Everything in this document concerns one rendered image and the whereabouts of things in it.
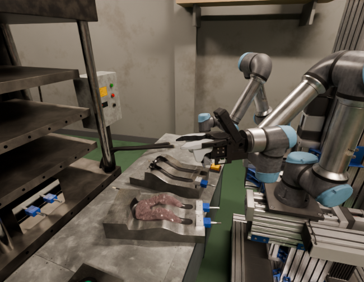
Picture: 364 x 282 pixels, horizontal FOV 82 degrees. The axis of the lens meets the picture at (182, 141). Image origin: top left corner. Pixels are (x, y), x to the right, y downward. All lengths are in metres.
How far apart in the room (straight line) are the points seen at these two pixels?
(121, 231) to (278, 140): 0.85
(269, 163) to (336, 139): 0.25
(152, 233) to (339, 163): 0.85
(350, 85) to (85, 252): 1.24
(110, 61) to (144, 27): 0.78
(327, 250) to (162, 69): 2.92
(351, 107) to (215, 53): 2.53
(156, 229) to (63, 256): 0.45
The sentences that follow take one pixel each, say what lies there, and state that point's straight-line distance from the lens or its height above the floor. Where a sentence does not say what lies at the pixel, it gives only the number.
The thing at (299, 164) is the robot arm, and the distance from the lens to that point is 1.00.
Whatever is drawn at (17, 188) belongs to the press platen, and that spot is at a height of 1.04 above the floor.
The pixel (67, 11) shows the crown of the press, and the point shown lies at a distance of 1.36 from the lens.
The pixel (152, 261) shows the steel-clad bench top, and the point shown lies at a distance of 1.11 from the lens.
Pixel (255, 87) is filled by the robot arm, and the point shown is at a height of 1.48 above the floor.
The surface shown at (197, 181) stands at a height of 0.92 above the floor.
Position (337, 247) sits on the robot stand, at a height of 0.95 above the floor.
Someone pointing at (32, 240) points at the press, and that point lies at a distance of 1.42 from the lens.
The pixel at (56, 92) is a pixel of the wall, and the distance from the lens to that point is 4.52.
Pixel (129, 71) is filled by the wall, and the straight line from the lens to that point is 3.59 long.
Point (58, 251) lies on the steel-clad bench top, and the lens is 1.28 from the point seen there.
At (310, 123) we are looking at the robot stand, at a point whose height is 1.34.
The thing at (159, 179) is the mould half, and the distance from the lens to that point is 1.38.
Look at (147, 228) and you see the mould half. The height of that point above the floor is 0.88.
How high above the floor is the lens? 1.72
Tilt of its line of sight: 26 degrees down
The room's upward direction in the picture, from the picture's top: straight up
